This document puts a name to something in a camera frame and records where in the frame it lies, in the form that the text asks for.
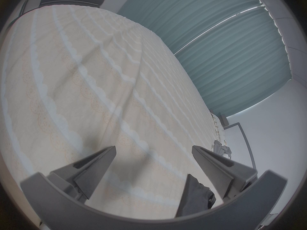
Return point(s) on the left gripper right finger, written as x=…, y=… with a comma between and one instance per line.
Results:
x=213, y=169

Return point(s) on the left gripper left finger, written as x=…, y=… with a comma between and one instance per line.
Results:
x=93, y=169

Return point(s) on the black T-shirt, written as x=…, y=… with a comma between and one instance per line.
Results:
x=194, y=198

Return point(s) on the pile of clothes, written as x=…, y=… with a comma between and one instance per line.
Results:
x=223, y=150

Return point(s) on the bed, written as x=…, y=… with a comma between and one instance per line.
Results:
x=96, y=80

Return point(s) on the white printed pillow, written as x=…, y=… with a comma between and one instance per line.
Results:
x=219, y=130

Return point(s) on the grey bedside table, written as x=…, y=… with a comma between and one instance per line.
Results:
x=223, y=120

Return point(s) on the blue-green curtain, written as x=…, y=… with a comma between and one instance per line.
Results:
x=239, y=61
x=182, y=13

